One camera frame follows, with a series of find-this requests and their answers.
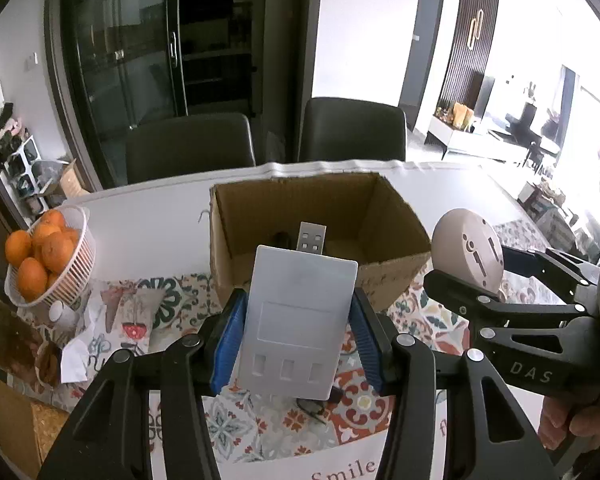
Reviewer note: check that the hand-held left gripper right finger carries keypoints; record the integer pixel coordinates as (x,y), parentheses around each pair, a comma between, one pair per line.
(367,345)

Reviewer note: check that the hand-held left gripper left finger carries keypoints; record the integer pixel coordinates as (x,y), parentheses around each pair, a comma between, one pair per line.
(227,345)

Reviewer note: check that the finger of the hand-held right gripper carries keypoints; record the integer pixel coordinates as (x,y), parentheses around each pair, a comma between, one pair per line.
(555,267)
(510,317)

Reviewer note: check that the white usb hub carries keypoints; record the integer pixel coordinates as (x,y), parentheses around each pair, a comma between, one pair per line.
(300,310)

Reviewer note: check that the beige round device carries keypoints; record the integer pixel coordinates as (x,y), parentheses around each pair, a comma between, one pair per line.
(460,255)

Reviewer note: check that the brown cardboard box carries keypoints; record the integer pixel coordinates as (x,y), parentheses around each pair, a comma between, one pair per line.
(252,210)

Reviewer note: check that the person's right hand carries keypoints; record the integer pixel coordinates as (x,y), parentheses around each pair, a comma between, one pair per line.
(575,425)

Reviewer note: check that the side chair with patterned cushion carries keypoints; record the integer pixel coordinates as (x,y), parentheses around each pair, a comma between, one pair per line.
(550,210)

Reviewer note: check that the black charger plug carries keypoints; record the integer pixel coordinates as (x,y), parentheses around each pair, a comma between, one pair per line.
(332,396)

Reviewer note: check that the tile-print white tablecloth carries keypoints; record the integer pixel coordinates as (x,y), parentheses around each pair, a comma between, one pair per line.
(260,430)

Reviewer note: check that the floral tissue pack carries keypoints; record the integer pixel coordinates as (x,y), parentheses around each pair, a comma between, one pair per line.
(135,310)

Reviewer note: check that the white tv console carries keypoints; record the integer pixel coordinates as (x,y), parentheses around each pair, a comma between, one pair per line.
(470,140)

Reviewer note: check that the white fruit basket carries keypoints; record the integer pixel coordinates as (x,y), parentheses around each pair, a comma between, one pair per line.
(82,260)

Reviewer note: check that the small white round lid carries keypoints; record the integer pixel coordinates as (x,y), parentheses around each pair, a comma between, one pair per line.
(60,314)

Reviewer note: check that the yellow packets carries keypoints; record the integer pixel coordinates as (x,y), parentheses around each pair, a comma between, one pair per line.
(461,116)

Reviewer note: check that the small brown dish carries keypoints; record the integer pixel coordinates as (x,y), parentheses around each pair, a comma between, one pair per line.
(49,365)

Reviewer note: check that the flat television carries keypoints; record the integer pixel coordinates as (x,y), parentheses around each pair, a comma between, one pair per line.
(485,95)

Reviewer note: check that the dark dining chair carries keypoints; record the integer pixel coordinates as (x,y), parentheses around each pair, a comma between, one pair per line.
(190,147)
(352,130)

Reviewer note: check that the yellow woven box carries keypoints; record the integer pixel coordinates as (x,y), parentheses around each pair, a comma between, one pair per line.
(42,425)

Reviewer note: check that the pile of oranges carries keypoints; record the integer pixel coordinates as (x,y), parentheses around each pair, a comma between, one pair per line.
(30,275)

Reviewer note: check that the small cardboard carton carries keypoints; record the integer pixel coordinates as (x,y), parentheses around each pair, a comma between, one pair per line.
(74,182)

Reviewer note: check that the dark interior door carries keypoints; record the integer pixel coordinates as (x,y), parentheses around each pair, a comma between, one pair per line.
(422,60)

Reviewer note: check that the white shoe rack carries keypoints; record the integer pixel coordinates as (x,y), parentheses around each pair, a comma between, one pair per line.
(27,152)

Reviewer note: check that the dark glass sliding door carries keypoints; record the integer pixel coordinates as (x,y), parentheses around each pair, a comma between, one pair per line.
(130,35)

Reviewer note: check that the dark slatted wall panel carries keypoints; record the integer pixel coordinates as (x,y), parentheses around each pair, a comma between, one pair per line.
(455,75)

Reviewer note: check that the gold wall ornament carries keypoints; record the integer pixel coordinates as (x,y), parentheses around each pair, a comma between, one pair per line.
(475,27)

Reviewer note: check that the white light switch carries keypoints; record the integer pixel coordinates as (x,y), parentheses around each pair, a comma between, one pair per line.
(31,60)

